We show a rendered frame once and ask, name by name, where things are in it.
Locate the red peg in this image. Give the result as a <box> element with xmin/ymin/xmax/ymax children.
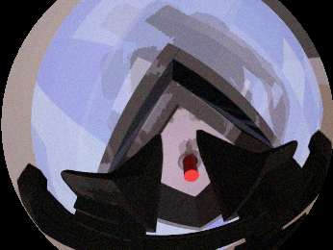
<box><xmin>182</xmin><ymin>155</ymin><xmax>198</xmax><ymax>183</ymax></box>

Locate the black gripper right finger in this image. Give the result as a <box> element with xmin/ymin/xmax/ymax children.
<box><xmin>196</xmin><ymin>129</ymin><xmax>298</xmax><ymax>222</ymax></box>

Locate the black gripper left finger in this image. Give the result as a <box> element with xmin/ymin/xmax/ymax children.
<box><xmin>61</xmin><ymin>134</ymin><xmax>163</xmax><ymax>233</ymax></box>

